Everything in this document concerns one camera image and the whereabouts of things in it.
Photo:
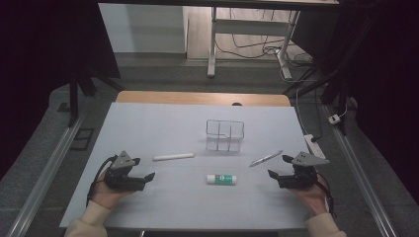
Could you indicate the black floor frame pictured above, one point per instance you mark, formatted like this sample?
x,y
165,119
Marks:
x,y
76,144

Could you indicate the black metal stand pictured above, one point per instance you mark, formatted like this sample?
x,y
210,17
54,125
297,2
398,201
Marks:
x,y
336,82

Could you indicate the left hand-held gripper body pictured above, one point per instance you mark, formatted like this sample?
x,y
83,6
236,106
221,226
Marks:
x,y
122,161

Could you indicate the white desk frame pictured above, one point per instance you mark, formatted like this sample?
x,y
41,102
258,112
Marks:
x,y
245,27

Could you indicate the white pen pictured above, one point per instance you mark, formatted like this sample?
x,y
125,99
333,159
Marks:
x,y
173,156

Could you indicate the clear plastic organizer box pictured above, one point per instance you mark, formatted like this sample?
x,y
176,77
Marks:
x,y
225,144

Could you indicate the white and green glue stick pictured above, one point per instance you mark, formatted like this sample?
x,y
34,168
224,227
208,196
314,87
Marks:
x,y
221,179

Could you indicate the person's left hand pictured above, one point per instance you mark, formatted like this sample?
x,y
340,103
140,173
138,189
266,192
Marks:
x,y
105,196

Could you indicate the small dark knob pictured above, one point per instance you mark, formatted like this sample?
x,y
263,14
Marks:
x,y
236,104

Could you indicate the person's right hand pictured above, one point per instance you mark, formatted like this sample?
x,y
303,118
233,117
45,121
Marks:
x,y
314,199

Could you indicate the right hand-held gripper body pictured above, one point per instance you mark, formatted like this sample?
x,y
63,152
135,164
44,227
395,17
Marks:
x,y
304,159

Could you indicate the white paper sheet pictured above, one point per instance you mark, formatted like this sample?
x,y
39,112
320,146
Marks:
x,y
171,131

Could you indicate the white plug adapter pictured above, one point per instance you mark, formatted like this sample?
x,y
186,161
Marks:
x,y
334,119

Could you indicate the aluminium rail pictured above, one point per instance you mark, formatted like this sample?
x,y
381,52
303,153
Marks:
x,y
46,177
362,184

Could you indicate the black tripod stand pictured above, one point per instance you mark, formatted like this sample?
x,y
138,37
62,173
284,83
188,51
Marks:
x,y
73,98

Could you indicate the white power strip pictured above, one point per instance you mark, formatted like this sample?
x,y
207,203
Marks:
x,y
315,148

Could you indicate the white cabinet panel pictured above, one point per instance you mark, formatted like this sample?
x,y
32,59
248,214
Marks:
x,y
145,28

